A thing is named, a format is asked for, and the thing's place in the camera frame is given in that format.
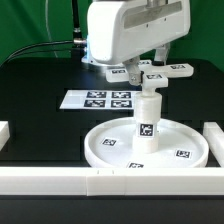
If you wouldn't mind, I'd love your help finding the white round table top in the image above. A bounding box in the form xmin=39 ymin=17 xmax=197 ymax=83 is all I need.
xmin=84 ymin=117 xmax=209 ymax=169

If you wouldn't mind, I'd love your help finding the white left fence block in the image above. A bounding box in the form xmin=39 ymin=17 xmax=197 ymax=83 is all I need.
xmin=0 ymin=121 xmax=10 ymax=151

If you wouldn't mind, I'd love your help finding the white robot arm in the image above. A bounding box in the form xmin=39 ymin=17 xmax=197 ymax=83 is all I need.
xmin=86 ymin=0 xmax=190 ymax=85

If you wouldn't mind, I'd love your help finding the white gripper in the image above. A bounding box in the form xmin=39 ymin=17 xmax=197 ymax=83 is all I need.
xmin=87 ymin=0 xmax=190 ymax=84

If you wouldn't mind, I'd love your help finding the white right fence block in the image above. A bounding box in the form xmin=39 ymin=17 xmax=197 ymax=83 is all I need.
xmin=203 ymin=122 xmax=224 ymax=168

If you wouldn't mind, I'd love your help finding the black upright cable connector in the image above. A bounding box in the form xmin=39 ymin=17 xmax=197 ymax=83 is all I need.
xmin=71 ymin=0 xmax=82 ymax=45

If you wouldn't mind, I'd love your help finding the white fence block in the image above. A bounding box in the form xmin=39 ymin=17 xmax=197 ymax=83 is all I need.
xmin=0 ymin=121 xmax=10 ymax=151
xmin=203 ymin=122 xmax=224 ymax=168

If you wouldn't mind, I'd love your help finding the white front fence bar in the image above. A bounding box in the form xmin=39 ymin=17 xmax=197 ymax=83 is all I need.
xmin=0 ymin=167 xmax=224 ymax=196

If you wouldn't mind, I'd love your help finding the white marker sheet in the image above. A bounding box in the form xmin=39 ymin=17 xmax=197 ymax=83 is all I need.
xmin=60 ymin=90 xmax=137 ymax=110

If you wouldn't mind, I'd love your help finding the black cable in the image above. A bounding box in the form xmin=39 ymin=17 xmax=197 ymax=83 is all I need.
xmin=0 ymin=39 xmax=84 ymax=67

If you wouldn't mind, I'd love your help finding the white cross-shaped table base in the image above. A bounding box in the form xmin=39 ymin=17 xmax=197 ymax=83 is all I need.
xmin=106 ymin=60 xmax=194 ymax=95

